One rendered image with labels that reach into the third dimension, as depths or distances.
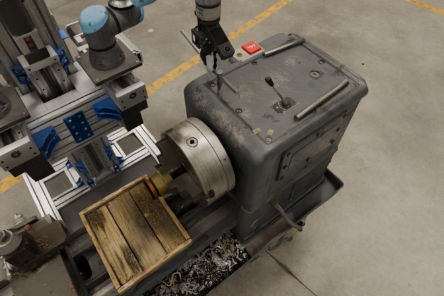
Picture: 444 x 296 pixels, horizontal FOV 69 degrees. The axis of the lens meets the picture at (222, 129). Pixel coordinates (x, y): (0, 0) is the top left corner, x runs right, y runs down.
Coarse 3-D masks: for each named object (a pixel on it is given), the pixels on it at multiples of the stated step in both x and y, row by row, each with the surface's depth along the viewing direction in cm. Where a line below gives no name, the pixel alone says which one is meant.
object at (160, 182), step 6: (156, 174) 113; (168, 174) 114; (150, 180) 112; (156, 180) 111; (162, 180) 111; (168, 180) 113; (144, 186) 115; (150, 186) 110; (156, 186) 110; (162, 186) 111; (150, 192) 110; (156, 192) 111; (162, 192) 112; (168, 192) 114; (156, 198) 112
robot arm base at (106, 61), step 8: (104, 48) 134; (112, 48) 136; (120, 48) 142; (96, 56) 136; (104, 56) 136; (112, 56) 137; (120, 56) 143; (96, 64) 138; (104, 64) 138; (112, 64) 139; (120, 64) 142
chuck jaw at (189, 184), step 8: (184, 176) 114; (168, 184) 112; (176, 184) 112; (184, 184) 111; (192, 184) 111; (176, 192) 113; (184, 192) 111; (192, 192) 109; (200, 192) 109; (192, 200) 110
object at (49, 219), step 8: (48, 216) 124; (64, 248) 116; (0, 256) 116; (64, 256) 114; (0, 264) 114; (72, 264) 114; (0, 272) 113; (72, 272) 111; (0, 280) 111; (8, 280) 113; (80, 280) 112; (0, 288) 113; (80, 288) 108
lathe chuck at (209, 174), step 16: (176, 128) 113; (192, 128) 111; (176, 144) 107; (208, 144) 107; (192, 160) 104; (208, 160) 106; (192, 176) 111; (208, 176) 106; (224, 176) 109; (208, 192) 108; (224, 192) 115
